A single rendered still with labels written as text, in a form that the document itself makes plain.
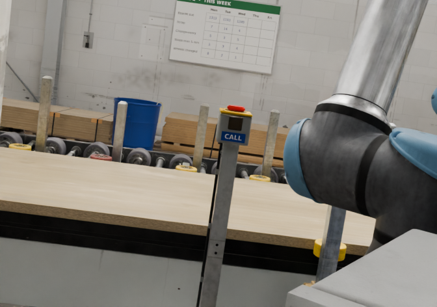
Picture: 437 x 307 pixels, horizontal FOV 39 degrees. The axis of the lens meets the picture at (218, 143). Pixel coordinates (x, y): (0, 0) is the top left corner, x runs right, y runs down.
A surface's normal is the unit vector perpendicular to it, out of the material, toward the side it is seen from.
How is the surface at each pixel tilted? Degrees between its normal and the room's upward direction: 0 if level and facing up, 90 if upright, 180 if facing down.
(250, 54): 90
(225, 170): 90
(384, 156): 52
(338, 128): 68
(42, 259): 90
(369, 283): 0
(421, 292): 0
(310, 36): 90
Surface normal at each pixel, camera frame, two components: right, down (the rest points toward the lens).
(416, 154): -0.62, -0.03
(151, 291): 0.04, 0.14
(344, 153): -0.47, -0.49
